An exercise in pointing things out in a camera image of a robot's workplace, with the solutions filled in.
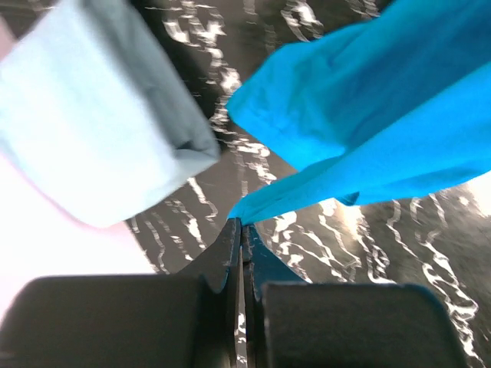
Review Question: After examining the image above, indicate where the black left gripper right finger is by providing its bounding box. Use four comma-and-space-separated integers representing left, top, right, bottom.
242, 225, 466, 367

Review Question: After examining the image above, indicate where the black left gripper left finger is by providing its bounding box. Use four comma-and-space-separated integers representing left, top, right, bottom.
1, 219, 241, 367

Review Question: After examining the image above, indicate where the folded light blue t shirt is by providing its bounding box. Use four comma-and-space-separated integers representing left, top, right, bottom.
1, 1, 220, 227

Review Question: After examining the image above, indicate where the bright blue t shirt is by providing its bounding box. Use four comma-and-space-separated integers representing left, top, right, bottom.
226, 1, 490, 225

